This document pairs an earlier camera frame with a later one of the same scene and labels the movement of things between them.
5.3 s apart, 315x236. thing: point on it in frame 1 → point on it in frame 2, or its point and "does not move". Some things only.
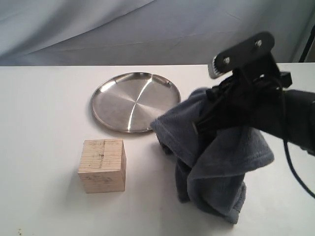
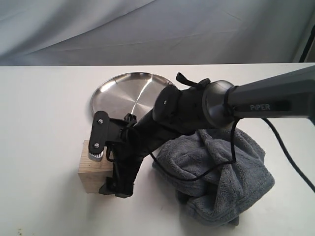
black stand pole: x=309 y=44 does not move
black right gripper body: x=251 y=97 → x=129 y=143
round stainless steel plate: x=130 y=103 does not move
